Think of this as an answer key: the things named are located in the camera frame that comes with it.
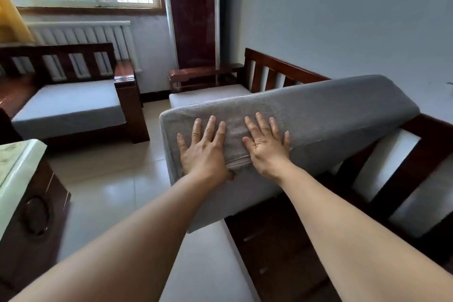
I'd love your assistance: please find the person's right hand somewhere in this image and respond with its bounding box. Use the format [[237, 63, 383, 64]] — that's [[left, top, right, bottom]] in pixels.
[[242, 112, 296, 181]]

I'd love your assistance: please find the person's left hand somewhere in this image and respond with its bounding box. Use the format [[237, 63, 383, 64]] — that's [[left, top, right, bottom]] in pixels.
[[176, 115, 236, 182]]

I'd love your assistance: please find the dark wooden sofa with console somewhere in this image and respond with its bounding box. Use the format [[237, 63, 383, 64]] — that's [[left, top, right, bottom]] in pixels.
[[0, 42, 151, 145], [167, 47, 453, 302]]

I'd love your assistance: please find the person's right forearm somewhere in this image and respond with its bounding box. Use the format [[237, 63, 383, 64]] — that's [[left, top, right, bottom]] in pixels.
[[277, 165, 453, 302]]

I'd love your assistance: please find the person's left forearm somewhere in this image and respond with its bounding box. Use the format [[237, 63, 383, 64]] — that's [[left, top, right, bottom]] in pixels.
[[10, 172, 234, 302]]

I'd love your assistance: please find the dark red standing air conditioner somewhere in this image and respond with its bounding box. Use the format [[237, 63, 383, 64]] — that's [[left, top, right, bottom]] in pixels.
[[159, 0, 231, 69]]

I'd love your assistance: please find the white radiator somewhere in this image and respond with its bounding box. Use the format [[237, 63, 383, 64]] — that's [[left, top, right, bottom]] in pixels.
[[26, 20, 142, 81]]

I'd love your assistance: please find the dark wooden coffee table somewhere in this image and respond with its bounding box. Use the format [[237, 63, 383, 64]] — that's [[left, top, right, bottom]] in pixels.
[[0, 139, 72, 294]]

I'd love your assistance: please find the yellow patterned curtain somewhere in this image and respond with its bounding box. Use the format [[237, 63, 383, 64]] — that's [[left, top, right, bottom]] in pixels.
[[0, 0, 36, 44]]

